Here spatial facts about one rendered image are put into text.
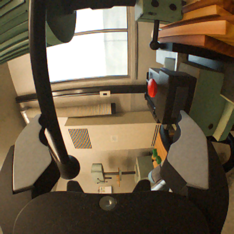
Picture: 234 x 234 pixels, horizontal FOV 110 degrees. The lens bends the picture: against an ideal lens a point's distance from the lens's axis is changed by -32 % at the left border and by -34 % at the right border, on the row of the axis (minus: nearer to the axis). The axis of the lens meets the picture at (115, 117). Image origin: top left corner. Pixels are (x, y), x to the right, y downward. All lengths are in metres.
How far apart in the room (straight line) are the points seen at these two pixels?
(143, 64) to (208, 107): 1.40
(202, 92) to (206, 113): 0.05
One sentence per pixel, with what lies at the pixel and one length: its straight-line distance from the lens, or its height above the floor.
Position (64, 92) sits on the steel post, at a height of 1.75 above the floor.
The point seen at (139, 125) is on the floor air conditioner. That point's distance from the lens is 1.62.
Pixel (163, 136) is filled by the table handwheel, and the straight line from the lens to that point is 0.35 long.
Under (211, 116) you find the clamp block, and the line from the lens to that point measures 0.25.
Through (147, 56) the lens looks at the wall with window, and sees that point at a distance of 1.58.
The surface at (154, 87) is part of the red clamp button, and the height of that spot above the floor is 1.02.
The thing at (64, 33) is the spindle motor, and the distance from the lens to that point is 0.23.
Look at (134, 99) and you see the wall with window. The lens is 1.72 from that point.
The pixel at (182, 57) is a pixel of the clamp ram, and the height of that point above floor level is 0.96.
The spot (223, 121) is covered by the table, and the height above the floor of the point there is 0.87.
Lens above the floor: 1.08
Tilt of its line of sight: level
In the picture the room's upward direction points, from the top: 92 degrees counter-clockwise
